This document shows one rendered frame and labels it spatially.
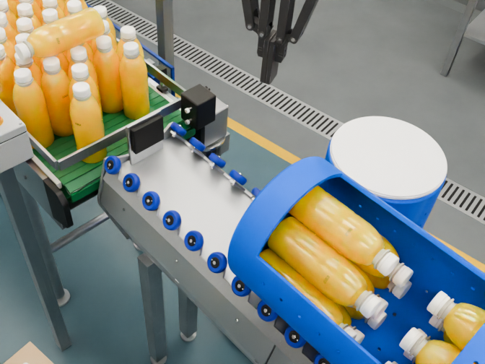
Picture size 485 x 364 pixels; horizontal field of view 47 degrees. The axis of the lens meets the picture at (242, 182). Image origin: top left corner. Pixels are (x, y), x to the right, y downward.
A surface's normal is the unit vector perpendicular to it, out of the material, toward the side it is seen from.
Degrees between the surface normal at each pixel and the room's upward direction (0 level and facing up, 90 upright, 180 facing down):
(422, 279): 71
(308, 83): 0
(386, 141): 0
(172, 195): 0
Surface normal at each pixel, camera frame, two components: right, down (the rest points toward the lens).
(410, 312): -0.47, -0.19
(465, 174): 0.07, -0.68
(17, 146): 0.69, 0.56
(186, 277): -0.65, 0.22
